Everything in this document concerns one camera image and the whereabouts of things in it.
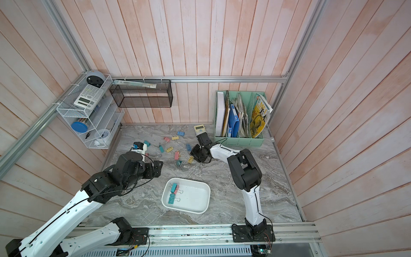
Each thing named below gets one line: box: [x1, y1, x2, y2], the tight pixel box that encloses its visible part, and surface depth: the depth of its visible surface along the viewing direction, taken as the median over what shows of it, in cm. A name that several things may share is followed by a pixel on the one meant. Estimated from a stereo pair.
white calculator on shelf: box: [73, 83, 104, 110], surface depth 79 cm
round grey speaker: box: [85, 70, 106, 89], surface depth 83 cm
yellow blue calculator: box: [193, 124, 207, 136], surface depth 117 cm
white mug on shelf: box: [94, 128, 111, 148], surface depth 93 cm
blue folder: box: [227, 103, 240, 138], surface depth 99 cm
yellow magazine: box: [249, 93, 274, 139], surface depth 103 cm
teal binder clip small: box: [168, 193, 176, 205], surface depth 85 cm
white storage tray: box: [161, 177, 211, 215], surface depth 87 cm
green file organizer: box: [214, 90, 268, 148], surface depth 103 cm
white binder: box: [215, 91, 226, 137], surface depth 100 cm
